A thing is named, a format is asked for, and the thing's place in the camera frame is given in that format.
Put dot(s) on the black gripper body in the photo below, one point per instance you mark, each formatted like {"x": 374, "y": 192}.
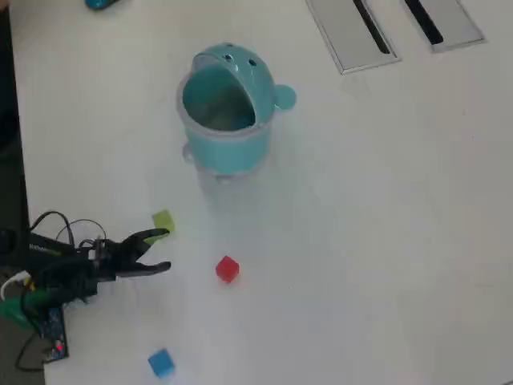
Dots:
{"x": 102, "y": 260}

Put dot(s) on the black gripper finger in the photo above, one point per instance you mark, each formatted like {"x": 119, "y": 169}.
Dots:
{"x": 140, "y": 270}
{"x": 138, "y": 242}

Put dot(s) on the green cube block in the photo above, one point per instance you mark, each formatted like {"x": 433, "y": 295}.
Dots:
{"x": 162, "y": 218}

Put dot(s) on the red cube block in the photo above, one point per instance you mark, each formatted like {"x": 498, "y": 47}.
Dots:
{"x": 227, "y": 268}

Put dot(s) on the blue cube block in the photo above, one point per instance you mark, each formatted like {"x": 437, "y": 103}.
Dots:
{"x": 161, "y": 362}

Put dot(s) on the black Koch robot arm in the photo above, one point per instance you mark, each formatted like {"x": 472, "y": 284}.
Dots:
{"x": 52, "y": 272}

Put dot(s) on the teal whale-shaped trash bin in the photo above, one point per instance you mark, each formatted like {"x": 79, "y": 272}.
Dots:
{"x": 224, "y": 150}

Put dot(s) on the blue circuit board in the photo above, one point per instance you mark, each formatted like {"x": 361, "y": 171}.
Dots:
{"x": 56, "y": 325}

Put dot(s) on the green table clamp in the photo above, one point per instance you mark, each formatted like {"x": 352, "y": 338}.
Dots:
{"x": 14, "y": 310}

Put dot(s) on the small teal object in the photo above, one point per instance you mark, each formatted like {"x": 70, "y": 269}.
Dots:
{"x": 98, "y": 3}

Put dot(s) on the metal desk grommet plate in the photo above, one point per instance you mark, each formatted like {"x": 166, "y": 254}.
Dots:
{"x": 344, "y": 32}
{"x": 461, "y": 22}

